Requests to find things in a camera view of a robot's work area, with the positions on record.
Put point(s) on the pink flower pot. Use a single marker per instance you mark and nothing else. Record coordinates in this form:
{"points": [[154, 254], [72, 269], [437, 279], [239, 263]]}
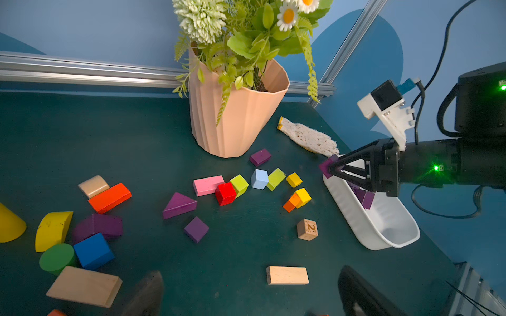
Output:
{"points": [[246, 113]]}

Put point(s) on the red cube block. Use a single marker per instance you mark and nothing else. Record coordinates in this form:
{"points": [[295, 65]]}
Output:
{"points": [[225, 194]]}

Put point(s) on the light blue cube block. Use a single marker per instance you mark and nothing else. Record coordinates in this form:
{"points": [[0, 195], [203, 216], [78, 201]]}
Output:
{"points": [[259, 179]]}

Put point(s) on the yellow cube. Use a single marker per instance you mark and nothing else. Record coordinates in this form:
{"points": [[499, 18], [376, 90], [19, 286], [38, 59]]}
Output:
{"points": [[294, 180], [303, 196]]}

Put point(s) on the purple cube small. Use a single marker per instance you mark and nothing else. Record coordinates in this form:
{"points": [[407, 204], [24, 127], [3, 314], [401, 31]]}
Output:
{"points": [[196, 229]]}

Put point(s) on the small orange block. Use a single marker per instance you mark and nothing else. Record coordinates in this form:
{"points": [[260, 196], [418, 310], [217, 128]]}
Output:
{"points": [[292, 203]]}

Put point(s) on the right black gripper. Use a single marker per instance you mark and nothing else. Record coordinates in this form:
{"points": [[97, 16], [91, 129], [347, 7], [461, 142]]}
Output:
{"points": [[379, 171]]}

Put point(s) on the orange block left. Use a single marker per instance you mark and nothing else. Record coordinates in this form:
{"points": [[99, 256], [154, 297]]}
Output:
{"points": [[56, 312]]}

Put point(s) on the green cylinder block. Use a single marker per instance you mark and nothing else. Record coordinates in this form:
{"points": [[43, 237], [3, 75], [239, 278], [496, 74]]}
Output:
{"points": [[58, 257]]}

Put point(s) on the pale wooden long block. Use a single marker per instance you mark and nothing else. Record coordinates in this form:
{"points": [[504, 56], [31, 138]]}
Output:
{"points": [[287, 275]]}

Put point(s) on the yellow cube upper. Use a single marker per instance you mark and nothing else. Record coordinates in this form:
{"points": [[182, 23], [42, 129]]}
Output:
{"points": [[294, 180]]}

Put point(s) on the white green flower bouquet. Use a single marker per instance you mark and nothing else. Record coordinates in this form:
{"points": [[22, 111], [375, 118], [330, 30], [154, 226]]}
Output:
{"points": [[236, 39]]}

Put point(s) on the tan wooden block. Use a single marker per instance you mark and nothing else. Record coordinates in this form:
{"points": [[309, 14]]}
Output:
{"points": [[85, 287]]}

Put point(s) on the yellow half cylinder block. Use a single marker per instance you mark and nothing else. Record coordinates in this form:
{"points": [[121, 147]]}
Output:
{"points": [[52, 230]]}

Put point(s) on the purple block by blue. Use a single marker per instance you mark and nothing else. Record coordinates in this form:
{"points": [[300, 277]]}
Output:
{"points": [[109, 226]]}

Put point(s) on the yellow cube lower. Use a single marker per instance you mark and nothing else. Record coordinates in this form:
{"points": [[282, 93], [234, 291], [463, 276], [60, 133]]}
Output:
{"points": [[303, 196]]}

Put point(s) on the white knit work glove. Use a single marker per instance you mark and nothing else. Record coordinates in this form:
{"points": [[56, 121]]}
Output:
{"points": [[309, 139]]}

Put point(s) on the lime green cube block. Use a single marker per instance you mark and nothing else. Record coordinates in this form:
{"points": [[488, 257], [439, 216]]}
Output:
{"points": [[239, 184]]}

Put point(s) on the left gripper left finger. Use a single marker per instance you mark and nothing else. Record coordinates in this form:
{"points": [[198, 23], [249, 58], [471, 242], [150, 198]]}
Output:
{"points": [[148, 296]]}

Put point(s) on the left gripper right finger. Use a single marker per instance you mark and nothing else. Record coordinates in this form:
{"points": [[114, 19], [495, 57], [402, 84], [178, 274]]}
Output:
{"points": [[359, 297]]}

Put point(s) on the purple triangle prism block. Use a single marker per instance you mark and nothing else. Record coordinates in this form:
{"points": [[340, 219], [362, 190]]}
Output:
{"points": [[178, 205]]}

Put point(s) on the red rectangular block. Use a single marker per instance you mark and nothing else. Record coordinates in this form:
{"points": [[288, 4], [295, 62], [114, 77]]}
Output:
{"points": [[109, 199]]}

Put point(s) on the lime green long block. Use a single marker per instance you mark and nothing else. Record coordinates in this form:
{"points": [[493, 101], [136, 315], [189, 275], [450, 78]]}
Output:
{"points": [[275, 179]]}

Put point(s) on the wooden number cube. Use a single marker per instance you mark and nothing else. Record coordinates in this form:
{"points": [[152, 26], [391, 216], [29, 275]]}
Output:
{"points": [[307, 230]]}

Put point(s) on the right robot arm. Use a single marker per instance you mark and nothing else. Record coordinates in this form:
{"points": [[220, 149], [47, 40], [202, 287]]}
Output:
{"points": [[472, 154]]}

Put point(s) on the white storage bin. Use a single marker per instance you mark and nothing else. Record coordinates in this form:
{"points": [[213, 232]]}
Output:
{"points": [[386, 224]]}

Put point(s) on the small tan arch block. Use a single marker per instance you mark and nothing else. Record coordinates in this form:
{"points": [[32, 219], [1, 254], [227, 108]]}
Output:
{"points": [[93, 186]]}

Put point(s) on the pink rectangular block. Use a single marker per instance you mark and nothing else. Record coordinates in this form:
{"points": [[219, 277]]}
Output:
{"points": [[207, 186]]}

